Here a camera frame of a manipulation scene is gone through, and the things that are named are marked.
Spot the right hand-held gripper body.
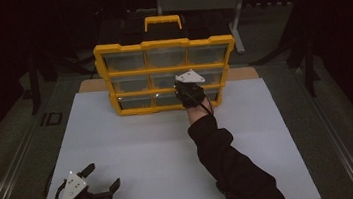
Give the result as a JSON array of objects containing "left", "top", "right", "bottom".
[{"left": 171, "top": 67, "right": 209, "bottom": 111}]

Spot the single clear plastic drawer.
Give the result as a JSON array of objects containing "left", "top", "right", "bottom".
[{"left": 148, "top": 70, "right": 185, "bottom": 92}]

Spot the white table cover sheet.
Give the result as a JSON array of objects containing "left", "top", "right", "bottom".
[{"left": 22, "top": 66, "right": 322, "bottom": 199}]

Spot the black stand post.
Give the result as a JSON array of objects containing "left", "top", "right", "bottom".
[
  {"left": 300, "top": 39, "right": 323, "bottom": 99},
  {"left": 23, "top": 53, "right": 44, "bottom": 116}
]

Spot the yellow drawer organizer cabinet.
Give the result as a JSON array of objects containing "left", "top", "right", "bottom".
[{"left": 89, "top": 7, "right": 243, "bottom": 121}]

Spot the person's right hand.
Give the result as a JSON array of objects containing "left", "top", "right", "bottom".
[{"left": 185, "top": 98, "right": 217, "bottom": 126}]

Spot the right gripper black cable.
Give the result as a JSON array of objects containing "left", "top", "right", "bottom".
[{"left": 202, "top": 94, "right": 215, "bottom": 116}]

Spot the grid of clear drawers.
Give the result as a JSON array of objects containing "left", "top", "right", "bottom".
[{"left": 102, "top": 38, "right": 235, "bottom": 114}]

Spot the grey metal stand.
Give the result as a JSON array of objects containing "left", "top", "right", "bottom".
[{"left": 155, "top": 0, "right": 258, "bottom": 64}]

